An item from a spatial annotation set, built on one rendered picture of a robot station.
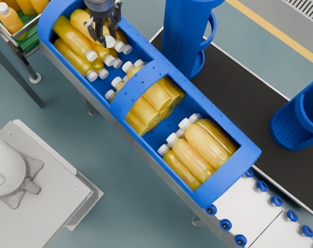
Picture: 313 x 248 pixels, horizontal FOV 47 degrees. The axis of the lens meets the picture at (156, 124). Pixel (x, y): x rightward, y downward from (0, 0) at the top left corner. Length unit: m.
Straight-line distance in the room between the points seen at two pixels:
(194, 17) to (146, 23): 1.05
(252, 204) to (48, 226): 0.75
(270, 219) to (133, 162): 1.14
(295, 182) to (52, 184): 1.54
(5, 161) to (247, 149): 0.73
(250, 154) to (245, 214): 0.34
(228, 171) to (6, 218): 0.74
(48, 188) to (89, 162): 1.11
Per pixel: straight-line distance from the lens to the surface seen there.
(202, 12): 1.65
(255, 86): 2.44
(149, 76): 1.18
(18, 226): 1.31
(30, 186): 1.27
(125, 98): 1.18
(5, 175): 1.12
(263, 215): 1.46
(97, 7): 1.01
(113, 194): 2.33
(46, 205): 1.28
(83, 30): 1.31
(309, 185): 2.40
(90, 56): 1.33
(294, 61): 2.78
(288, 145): 2.38
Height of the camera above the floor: 2.31
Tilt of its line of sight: 74 degrees down
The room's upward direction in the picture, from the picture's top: 7 degrees clockwise
